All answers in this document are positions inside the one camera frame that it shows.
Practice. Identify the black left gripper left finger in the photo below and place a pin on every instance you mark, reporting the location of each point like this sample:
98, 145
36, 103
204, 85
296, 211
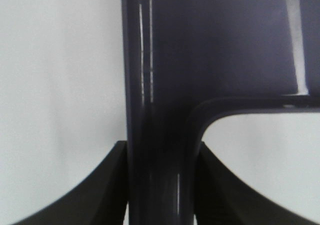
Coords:
100, 199

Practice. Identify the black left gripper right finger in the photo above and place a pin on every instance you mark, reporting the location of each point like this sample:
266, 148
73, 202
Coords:
221, 198

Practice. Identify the purple plastic dustpan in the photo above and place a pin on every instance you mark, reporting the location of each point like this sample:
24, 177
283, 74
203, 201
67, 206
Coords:
189, 63

